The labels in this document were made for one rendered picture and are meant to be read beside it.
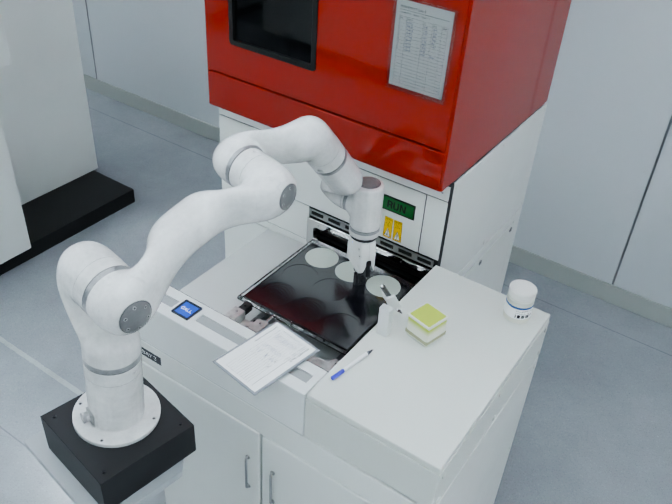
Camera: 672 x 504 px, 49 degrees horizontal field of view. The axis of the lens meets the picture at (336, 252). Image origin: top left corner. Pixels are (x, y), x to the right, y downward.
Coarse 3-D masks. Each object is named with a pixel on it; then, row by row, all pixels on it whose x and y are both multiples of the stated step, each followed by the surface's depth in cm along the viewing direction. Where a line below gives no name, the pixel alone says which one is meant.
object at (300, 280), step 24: (288, 264) 215; (336, 264) 217; (264, 288) 206; (288, 288) 207; (312, 288) 207; (336, 288) 208; (360, 288) 208; (408, 288) 209; (288, 312) 198; (312, 312) 199; (336, 312) 199; (360, 312) 200; (336, 336) 192; (360, 336) 192
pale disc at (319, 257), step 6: (312, 252) 221; (318, 252) 221; (324, 252) 221; (330, 252) 221; (306, 258) 218; (312, 258) 218; (318, 258) 219; (324, 258) 219; (330, 258) 219; (336, 258) 219; (312, 264) 216; (318, 264) 216; (324, 264) 216; (330, 264) 217
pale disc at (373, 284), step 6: (378, 276) 213; (384, 276) 213; (366, 282) 211; (372, 282) 211; (378, 282) 211; (384, 282) 211; (390, 282) 211; (396, 282) 211; (372, 288) 209; (378, 288) 209; (390, 288) 209; (396, 288) 209; (378, 294) 207
